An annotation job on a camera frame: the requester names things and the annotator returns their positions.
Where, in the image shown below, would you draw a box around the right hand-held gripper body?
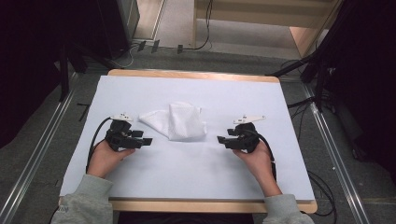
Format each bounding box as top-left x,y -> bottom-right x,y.
227,114 -> 267,154

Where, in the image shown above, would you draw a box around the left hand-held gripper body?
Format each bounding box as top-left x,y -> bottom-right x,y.
105,112 -> 145,153

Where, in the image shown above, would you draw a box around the white mesh laundry bag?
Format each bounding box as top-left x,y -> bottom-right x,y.
138,101 -> 208,142

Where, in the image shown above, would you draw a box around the person's left hand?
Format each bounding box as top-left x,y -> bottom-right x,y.
86,139 -> 136,179

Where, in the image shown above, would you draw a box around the person's right hand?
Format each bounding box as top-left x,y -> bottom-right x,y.
232,140 -> 276,180

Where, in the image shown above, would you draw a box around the wooden table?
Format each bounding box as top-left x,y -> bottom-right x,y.
58,68 -> 318,215

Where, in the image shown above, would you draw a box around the black metal stand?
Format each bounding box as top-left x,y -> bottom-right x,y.
58,38 -> 90,103

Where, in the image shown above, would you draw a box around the dark curtain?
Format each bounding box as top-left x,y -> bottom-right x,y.
0,0 -> 132,149
306,0 -> 396,176

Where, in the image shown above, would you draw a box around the light wooden shelf unit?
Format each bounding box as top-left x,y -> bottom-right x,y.
192,0 -> 344,59

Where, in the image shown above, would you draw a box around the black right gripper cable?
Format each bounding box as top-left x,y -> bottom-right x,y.
245,128 -> 278,183

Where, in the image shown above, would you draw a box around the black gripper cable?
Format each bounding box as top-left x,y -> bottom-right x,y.
85,116 -> 112,175
245,128 -> 278,183

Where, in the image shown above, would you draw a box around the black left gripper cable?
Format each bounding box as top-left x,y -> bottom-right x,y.
85,116 -> 112,175

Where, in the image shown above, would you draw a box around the black floor cable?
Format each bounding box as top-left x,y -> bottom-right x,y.
287,94 -> 317,141
306,170 -> 338,217

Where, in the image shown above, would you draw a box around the white floor cable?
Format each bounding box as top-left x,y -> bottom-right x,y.
115,43 -> 139,69

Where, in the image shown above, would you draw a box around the metal floor rail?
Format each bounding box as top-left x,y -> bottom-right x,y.
302,83 -> 372,224
0,72 -> 79,224

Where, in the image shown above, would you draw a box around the black hanging cable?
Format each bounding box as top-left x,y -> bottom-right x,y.
182,0 -> 215,51

